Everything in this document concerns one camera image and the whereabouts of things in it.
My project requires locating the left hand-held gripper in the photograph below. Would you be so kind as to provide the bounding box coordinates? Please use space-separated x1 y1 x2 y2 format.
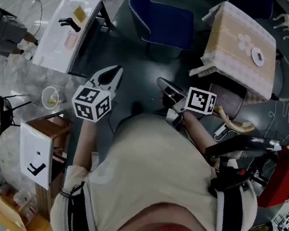
69 59 125 126

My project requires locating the black metal chair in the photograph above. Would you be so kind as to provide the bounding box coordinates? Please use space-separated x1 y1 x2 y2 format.
0 90 33 141

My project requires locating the person's black shoe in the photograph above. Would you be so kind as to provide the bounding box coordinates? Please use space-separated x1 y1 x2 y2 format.
130 101 146 117

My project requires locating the white cable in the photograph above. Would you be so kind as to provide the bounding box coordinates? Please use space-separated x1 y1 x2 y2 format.
263 97 289 143

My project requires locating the dark seat wooden chair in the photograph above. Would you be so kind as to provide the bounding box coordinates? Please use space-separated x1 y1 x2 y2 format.
203 83 261 135

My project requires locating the white round plate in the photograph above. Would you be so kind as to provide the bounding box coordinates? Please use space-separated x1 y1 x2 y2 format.
249 47 267 68

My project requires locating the person's torso in white shirt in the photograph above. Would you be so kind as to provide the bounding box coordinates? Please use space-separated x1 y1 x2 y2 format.
48 102 270 231

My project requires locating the person's left forearm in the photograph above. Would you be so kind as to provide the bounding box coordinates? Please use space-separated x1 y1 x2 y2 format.
72 118 100 171

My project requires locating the table with checked tablecloth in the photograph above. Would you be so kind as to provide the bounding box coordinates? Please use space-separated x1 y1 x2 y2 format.
186 0 286 105

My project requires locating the person's right forearm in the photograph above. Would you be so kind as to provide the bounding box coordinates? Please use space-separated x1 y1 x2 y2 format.
176 110 221 157

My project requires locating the flat yellow sponge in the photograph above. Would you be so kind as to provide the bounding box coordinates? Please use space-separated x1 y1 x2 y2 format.
72 4 87 22

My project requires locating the light wooden desk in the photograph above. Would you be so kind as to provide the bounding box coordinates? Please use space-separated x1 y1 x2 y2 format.
0 179 64 231

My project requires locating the white ornate stool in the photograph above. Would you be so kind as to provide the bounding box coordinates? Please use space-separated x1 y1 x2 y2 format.
270 12 289 41

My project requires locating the black cable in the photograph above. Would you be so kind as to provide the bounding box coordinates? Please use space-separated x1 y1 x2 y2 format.
29 0 45 38

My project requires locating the black flat device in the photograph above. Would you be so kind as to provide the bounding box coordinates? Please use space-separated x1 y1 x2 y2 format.
204 129 284 167

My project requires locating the black mount with red button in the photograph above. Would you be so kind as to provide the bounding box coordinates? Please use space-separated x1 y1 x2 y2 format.
208 164 253 202

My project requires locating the white waste bin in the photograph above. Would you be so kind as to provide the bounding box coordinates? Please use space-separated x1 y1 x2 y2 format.
40 85 62 111

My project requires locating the black shoulder strap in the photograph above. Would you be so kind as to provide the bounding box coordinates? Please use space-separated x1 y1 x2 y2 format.
65 182 100 231
212 187 248 231

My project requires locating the red armchair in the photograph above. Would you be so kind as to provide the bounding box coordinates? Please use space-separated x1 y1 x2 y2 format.
256 143 289 212

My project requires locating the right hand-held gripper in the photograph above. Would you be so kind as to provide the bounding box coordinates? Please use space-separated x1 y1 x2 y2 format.
150 77 219 135

